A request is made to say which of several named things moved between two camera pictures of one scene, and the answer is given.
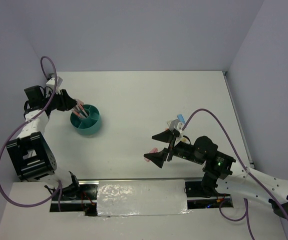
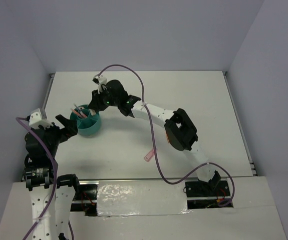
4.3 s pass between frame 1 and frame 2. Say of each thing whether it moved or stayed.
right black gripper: moved
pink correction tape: stayed
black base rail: stayed
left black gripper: moved
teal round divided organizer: stayed
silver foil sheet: stayed
